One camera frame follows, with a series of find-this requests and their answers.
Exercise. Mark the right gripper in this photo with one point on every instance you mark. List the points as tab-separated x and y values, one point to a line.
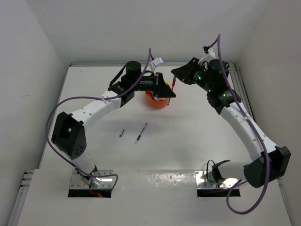
184	73

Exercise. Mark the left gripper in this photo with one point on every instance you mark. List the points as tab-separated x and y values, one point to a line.
158	85

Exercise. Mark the red pen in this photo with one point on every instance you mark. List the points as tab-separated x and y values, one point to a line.
172	87

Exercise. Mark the blue pen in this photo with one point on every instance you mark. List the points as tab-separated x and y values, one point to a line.
139	136

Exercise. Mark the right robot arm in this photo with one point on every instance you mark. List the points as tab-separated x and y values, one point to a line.
269	161

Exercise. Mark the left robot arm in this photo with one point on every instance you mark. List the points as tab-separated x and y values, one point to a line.
69	134

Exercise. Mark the orange round container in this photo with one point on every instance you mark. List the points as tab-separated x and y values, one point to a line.
155	102

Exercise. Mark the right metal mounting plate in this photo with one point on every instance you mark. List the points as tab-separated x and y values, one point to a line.
205	181

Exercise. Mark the metal mounting plate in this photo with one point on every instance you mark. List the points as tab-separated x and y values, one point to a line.
103	181
205	181

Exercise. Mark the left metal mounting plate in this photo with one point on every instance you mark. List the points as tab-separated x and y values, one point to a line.
103	181

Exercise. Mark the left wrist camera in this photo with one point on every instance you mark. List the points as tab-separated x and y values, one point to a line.
155	63

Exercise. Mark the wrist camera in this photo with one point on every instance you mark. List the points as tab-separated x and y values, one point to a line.
209	54
155	63

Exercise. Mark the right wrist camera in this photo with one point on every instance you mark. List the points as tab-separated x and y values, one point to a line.
209	54

